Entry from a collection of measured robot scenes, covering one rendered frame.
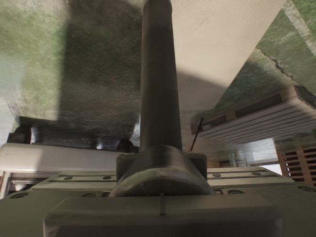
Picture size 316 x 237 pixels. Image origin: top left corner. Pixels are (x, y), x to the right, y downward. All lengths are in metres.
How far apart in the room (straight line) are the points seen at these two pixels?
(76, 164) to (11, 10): 1.38
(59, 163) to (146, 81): 1.75
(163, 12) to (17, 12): 0.78
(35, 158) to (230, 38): 1.78
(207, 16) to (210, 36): 0.08
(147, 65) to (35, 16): 0.78
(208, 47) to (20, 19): 0.78
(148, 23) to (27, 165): 1.78
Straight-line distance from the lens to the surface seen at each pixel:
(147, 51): 0.19
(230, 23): 0.60
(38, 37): 1.01
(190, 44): 0.63
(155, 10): 0.24
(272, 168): 8.72
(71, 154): 1.89
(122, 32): 0.85
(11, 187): 2.19
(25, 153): 1.91
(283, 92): 1.57
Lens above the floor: 0.64
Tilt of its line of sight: 21 degrees down
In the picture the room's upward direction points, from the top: 179 degrees clockwise
